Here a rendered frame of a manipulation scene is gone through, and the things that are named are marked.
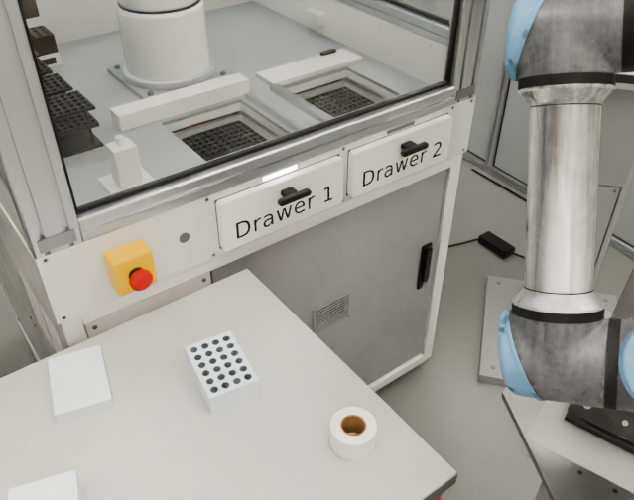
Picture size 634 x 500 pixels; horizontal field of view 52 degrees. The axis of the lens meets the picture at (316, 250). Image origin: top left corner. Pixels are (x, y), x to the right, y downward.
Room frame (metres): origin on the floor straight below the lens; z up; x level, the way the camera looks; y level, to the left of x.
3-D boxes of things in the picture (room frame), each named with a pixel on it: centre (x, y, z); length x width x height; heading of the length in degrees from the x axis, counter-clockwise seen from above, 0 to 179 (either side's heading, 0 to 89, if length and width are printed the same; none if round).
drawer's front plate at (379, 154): (1.27, -0.19, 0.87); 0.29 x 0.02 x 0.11; 126
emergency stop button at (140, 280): (0.85, 0.30, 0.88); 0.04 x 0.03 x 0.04; 126
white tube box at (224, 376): (0.73, 0.16, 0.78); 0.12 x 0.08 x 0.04; 27
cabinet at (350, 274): (1.50, 0.31, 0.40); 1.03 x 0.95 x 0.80; 126
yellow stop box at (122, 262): (0.88, 0.32, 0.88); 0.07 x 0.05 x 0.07; 126
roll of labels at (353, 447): (0.60, -0.05, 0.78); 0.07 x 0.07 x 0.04
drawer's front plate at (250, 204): (1.09, 0.07, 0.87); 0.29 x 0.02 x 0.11; 126
